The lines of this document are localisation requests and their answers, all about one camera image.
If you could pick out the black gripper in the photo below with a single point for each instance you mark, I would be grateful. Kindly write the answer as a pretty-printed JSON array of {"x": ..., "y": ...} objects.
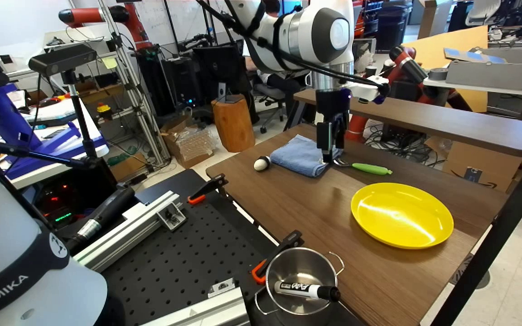
[{"x": 334, "y": 111}]

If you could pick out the red robot arm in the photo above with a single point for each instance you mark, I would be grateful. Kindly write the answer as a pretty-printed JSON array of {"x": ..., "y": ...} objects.
[{"x": 101, "y": 15}]

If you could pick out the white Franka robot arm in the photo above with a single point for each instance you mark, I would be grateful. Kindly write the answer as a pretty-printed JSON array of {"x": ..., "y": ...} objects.
[{"x": 309, "y": 30}]

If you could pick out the white Franka robot base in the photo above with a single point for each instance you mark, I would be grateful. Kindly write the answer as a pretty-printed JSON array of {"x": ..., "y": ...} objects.
[{"x": 26, "y": 272}]

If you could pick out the blue folded towel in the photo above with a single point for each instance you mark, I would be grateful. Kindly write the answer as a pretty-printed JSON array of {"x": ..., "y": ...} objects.
[{"x": 298, "y": 156}]

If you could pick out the white black small ball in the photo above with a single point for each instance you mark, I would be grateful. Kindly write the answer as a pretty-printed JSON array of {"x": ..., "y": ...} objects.
[{"x": 262, "y": 164}]

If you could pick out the brown wooden table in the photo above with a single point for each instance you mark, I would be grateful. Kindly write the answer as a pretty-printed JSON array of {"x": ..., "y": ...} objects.
[{"x": 309, "y": 223}]

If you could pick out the yellow plastic plate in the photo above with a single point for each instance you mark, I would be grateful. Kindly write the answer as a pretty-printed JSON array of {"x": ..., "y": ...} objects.
[{"x": 403, "y": 214}]

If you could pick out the wooden block stump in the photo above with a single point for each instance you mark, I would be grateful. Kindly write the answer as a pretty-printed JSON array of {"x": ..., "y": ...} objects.
[{"x": 235, "y": 124}]

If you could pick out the black orange bar clamp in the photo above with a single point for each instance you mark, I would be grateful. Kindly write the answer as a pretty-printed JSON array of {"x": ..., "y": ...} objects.
[
  {"x": 276, "y": 256},
  {"x": 207, "y": 191}
]

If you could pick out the raised wooden table shelf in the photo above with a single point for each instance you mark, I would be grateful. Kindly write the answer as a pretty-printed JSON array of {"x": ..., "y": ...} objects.
[{"x": 454, "y": 124}]

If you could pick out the silver metal pot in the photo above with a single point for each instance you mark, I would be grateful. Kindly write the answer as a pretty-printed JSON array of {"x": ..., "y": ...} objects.
[{"x": 300, "y": 272}]

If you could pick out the open cardboard box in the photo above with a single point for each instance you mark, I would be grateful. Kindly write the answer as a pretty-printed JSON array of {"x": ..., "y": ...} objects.
[{"x": 188, "y": 145}]

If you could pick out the black white marker pen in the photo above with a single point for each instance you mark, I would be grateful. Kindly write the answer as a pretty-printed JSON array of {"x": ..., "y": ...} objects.
[{"x": 304, "y": 290}]

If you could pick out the small cardboard box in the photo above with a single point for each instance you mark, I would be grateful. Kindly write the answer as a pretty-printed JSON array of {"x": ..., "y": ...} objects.
[{"x": 479, "y": 165}]

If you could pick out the large cardboard sheet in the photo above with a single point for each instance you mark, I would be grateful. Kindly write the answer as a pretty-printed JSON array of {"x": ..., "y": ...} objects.
[{"x": 449, "y": 51}]

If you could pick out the black perforated base board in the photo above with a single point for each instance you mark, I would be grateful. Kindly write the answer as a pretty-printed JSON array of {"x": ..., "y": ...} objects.
[{"x": 182, "y": 265}]

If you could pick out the black silver cylinder tool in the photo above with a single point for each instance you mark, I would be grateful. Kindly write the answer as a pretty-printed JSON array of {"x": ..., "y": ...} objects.
[{"x": 104, "y": 214}]

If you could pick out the blue white machine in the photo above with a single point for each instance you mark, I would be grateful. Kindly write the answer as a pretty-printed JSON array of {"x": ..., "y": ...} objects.
[{"x": 8, "y": 120}]

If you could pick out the red robot with pedestal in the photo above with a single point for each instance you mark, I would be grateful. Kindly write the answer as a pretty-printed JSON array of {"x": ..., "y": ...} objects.
[{"x": 409, "y": 73}]

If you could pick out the small aluminium bracket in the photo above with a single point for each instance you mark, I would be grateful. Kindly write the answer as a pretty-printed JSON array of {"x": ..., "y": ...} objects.
[{"x": 222, "y": 288}]

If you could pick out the metal lattice frame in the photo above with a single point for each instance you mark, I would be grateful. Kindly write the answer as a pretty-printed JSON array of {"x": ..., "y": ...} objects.
[{"x": 137, "y": 91}]

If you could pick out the short aluminium extrusion rail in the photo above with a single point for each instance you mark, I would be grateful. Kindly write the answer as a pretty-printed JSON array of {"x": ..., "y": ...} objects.
[{"x": 207, "y": 310}]

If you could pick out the long aluminium extrusion rail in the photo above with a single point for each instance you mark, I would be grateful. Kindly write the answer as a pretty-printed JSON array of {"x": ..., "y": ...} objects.
[{"x": 131, "y": 229}]

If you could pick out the black camera stand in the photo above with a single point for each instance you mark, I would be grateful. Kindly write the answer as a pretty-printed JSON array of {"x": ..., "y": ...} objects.
[{"x": 82, "y": 120}]

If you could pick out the black stereo camera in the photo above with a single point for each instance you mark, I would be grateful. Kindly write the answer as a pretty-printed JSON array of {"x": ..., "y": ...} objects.
[{"x": 62, "y": 58}]

